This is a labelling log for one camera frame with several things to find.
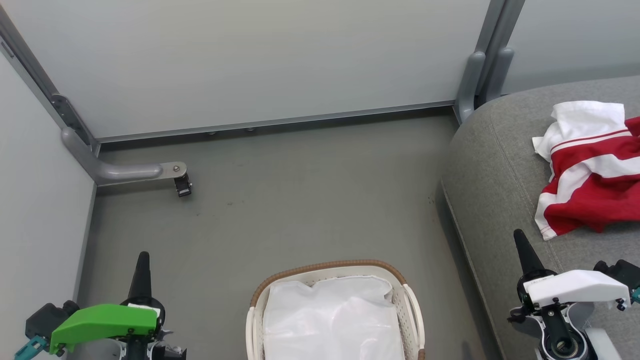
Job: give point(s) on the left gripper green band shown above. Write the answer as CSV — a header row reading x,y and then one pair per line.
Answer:
x,y
100,322

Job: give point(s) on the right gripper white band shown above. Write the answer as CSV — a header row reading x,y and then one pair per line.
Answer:
x,y
575,287

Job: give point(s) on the red and white garment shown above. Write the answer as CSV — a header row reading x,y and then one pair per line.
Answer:
x,y
590,200

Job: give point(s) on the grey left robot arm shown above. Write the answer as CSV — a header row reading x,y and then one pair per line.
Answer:
x,y
95,351

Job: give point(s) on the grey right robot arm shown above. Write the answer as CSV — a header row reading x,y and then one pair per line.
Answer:
x,y
565,342

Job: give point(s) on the light grey fabric sofa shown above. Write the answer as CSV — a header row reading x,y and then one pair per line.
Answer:
x,y
500,175

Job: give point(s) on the black caster wheel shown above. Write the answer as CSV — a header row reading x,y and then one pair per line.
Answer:
x,y
183,187

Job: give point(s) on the grey partition support foot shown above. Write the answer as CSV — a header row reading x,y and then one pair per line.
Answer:
x,y
125,172

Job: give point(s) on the cream laundry basket brown rim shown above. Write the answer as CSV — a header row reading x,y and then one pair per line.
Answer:
x,y
325,265

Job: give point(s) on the white basket liner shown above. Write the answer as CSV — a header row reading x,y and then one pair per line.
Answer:
x,y
330,320

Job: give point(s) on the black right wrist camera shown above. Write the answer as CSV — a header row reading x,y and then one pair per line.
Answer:
x,y
622,275

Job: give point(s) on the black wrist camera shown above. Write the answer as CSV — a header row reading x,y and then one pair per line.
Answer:
x,y
622,275
47,320

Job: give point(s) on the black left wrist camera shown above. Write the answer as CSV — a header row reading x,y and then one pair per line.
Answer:
x,y
47,320

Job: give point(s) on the grey partition post with foot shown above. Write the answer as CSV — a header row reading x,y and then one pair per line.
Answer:
x,y
470,85
500,70

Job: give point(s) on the grey partition base rail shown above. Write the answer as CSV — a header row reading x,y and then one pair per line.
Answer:
x,y
275,121

